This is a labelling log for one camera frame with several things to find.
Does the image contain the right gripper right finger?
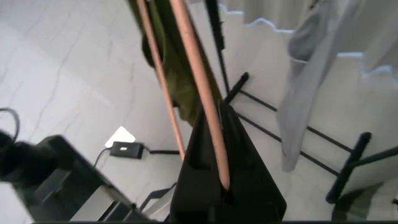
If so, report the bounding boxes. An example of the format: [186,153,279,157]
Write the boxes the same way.
[219,101,287,223]

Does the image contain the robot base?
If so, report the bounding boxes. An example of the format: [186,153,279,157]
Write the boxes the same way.
[12,135,177,223]

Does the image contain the black cable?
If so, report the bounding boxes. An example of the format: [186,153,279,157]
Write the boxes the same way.
[0,107,21,141]

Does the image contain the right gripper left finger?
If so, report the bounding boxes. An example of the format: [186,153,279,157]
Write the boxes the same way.
[170,107,224,223]

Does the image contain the pink clothes hanger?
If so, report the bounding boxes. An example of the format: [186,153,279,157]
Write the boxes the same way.
[136,0,231,191]

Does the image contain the pale grey trousers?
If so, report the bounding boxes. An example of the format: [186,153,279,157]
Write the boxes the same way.
[275,0,366,172]

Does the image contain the green garment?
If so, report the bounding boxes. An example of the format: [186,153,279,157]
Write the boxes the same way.
[127,0,223,127]

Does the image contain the black power adapter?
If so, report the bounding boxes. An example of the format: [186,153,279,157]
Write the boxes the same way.
[109,141,146,160]

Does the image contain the white curtain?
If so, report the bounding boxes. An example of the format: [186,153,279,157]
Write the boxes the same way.
[217,0,398,78]

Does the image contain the black clothes rack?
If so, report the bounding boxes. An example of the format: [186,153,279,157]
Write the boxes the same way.
[204,0,398,205]

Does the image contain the black power cord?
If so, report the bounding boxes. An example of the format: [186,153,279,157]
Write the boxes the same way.
[143,148,182,156]

